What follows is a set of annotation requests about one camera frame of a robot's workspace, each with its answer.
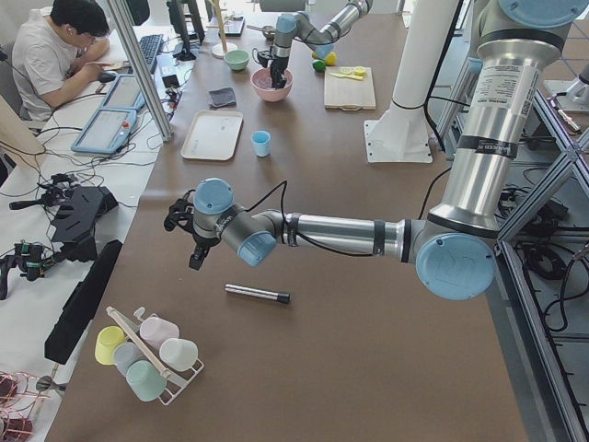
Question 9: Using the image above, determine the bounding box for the black slotted stand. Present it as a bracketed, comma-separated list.
[51, 186, 118, 262]

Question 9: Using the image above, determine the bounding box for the grey folded cloth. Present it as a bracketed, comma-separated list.
[208, 87, 237, 109]

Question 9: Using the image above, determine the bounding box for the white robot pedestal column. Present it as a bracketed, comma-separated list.
[364, 0, 462, 163]

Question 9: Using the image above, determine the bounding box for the seated man in white shirt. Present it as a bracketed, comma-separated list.
[12, 0, 110, 122]

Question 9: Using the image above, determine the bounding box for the blue teach pendant far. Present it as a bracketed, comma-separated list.
[102, 75, 145, 111]

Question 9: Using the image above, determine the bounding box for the black computer mouse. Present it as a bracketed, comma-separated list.
[98, 71, 118, 84]

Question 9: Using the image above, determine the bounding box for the yellow plastic knife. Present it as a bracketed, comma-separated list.
[329, 72, 364, 81]

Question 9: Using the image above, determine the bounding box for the steel ice scoop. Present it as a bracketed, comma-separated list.
[247, 25, 276, 40]

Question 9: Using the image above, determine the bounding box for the yellow plastic cup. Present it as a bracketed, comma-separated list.
[95, 325, 126, 366]

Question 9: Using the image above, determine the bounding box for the wooden cutting board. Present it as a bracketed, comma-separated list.
[324, 65, 376, 111]

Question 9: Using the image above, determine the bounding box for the cream rabbit serving tray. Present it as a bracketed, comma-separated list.
[180, 110, 243, 161]

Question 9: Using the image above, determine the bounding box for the pink bowl of ice cubes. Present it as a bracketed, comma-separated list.
[250, 68, 293, 102]

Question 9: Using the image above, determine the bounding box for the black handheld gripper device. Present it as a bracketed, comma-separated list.
[1, 242, 55, 300]

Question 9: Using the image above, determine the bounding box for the mint green plastic cup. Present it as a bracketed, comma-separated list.
[125, 360, 167, 401]

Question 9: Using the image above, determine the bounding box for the steel muddler with black tip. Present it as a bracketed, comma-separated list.
[225, 284, 291, 305]

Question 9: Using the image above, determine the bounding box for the wooden glass drying stand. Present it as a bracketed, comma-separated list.
[206, 0, 237, 59]

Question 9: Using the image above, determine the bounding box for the blue teach pendant near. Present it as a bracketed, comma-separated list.
[71, 108, 137, 155]

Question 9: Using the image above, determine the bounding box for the blue teach pendant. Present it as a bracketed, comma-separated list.
[102, 75, 145, 111]
[71, 108, 137, 155]

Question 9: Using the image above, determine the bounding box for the white wire cup rack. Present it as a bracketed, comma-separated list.
[106, 307, 204, 406]

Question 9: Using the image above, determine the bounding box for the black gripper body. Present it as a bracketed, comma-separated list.
[164, 191, 220, 258]
[252, 45, 290, 81]

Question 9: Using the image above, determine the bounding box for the grey plastic cup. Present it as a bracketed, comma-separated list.
[113, 342, 144, 377]

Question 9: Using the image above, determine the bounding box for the green lime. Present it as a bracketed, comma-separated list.
[312, 60, 326, 73]

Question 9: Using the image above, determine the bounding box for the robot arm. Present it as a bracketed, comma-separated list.
[164, 1, 588, 300]
[259, 0, 373, 89]

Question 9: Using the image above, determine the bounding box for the light blue plastic cup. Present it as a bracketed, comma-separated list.
[251, 130, 271, 157]

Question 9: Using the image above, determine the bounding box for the white plastic cup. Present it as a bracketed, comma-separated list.
[159, 338, 199, 371]

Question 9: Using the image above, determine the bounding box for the aluminium frame post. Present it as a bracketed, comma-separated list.
[106, 0, 173, 142]

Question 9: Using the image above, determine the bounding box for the mint green bowl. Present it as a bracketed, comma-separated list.
[224, 49, 249, 72]

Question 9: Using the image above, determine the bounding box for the black keyboard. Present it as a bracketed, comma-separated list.
[139, 34, 163, 74]

